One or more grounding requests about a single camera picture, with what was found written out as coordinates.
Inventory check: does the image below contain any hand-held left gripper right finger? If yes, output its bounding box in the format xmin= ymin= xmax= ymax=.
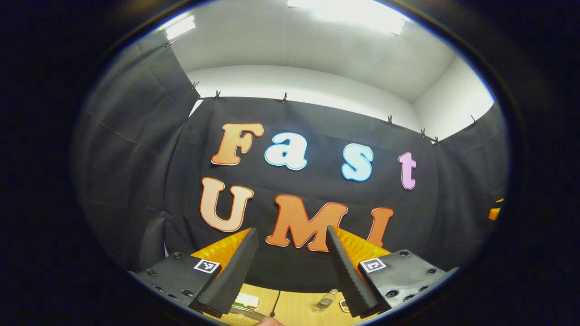
xmin=326 ymin=225 xmax=460 ymax=318

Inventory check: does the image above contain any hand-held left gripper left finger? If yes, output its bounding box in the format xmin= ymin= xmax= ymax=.
xmin=128 ymin=227 xmax=260 ymax=319

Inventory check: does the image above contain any steel pot with black handles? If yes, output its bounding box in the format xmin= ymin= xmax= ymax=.
xmin=217 ymin=304 xmax=268 ymax=326

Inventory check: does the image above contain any pile of yellow soybeans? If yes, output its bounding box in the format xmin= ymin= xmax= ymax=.
xmin=222 ymin=312 xmax=256 ymax=326

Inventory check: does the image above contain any sandwich with lettuce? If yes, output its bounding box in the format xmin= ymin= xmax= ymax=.
xmin=233 ymin=292 xmax=261 ymax=311

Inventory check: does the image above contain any clear plastic water bottle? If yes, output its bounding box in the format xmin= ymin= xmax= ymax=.
xmin=312 ymin=288 xmax=339 ymax=313

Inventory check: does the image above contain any row of black cloth clips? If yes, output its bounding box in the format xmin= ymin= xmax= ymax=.
xmin=190 ymin=81 xmax=479 ymax=146

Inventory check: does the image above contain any large ceiling light panel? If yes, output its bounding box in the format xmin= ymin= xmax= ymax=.
xmin=287 ymin=0 xmax=407 ymax=36

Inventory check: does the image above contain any narrow ceiling light strip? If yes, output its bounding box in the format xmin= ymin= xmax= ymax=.
xmin=164 ymin=15 xmax=196 ymax=41

